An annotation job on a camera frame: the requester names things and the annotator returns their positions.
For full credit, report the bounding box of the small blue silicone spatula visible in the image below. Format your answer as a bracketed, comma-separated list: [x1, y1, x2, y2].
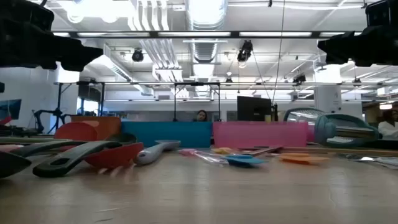
[222, 154, 269, 169]

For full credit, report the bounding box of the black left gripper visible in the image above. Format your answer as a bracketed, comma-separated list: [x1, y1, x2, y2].
[0, 29, 104, 72]

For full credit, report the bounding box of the black slotted spatula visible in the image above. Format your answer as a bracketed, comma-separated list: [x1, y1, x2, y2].
[32, 133, 138, 179]

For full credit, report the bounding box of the red spoon spatula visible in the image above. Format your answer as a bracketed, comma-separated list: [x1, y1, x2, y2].
[0, 121, 98, 153]

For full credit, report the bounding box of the black background workstation frame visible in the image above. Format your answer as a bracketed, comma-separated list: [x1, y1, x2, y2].
[54, 81, 222, 123]

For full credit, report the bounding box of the black monitor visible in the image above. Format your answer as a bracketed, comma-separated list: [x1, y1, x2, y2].
[236, 95, 273, 123]

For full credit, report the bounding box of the small orange scraper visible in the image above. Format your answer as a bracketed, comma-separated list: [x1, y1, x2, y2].
[277, 152, 330, 166]

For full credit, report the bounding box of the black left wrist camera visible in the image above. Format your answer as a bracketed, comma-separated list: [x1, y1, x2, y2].
[0, 0, 55, 32]

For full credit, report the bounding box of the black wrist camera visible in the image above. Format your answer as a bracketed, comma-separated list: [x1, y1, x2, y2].
[365, 0, 398, 27]
[0, 0, 55, 32]

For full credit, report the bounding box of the blue plastic bin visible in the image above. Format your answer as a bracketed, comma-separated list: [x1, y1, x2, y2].
[121, 121, 213, 149]

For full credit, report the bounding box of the silver ventilation duct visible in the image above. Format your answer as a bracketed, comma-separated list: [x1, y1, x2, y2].
[185, 0, 228, 63]

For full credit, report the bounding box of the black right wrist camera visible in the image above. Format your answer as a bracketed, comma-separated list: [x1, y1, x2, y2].
[365, 0, 398, 27]

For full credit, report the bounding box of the grey plastic spoon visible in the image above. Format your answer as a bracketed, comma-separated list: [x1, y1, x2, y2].
[135, 139, 182, 166]

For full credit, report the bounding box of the pink plastic bin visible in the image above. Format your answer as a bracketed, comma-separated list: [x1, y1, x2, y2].
[213, 121, 315, 149]

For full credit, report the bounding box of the red slotted spoon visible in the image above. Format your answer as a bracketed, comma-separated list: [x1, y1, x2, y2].
[83, 142, 145, 170]

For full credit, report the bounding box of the small yellow scraper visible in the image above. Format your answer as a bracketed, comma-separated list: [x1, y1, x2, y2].
[211, 147, 234, 156]

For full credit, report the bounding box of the person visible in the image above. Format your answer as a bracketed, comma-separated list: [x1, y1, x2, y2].
[377, 108, 398, 141]
[192, 110, 208, 123]

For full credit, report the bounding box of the teal framed steel grater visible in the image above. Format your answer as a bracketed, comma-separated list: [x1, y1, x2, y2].
[282, 107, 381, 149]

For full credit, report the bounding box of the orange plastic bin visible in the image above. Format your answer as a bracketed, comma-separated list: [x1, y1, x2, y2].
[70, 115, 122, 141]

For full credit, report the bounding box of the small pink silicone spatula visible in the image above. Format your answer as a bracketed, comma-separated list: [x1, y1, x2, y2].
[178, 148, 229, 167]

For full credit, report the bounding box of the black solid spoon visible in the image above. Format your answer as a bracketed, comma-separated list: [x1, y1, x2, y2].
[0, 140, 89, 179]

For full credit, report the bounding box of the grey spatula wooden handle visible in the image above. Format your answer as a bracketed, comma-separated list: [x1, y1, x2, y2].
[238, 145, 284, 157]

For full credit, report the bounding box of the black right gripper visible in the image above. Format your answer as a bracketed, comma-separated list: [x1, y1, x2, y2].
[317, 24, 398, 68]

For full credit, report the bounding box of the blue wall screen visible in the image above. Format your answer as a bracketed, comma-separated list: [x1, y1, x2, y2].
[0, 98, 22, 126]

